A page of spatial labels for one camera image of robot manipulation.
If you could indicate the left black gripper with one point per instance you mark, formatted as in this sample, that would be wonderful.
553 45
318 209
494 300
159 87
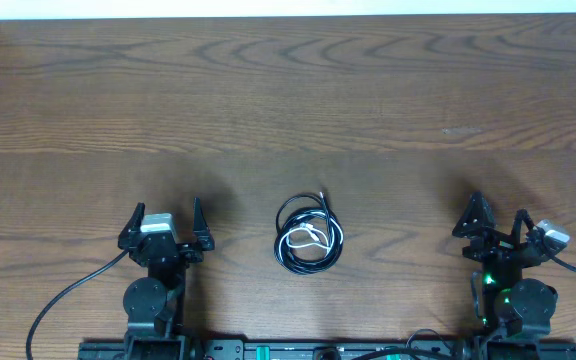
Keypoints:
204 238

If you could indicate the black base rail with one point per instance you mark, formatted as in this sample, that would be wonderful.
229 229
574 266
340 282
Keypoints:
233 349

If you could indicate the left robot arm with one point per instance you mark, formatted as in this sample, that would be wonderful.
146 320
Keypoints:
154 304

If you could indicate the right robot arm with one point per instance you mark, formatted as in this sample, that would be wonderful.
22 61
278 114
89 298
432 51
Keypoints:
515 310

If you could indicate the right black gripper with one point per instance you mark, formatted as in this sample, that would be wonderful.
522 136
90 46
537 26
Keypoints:
496 244

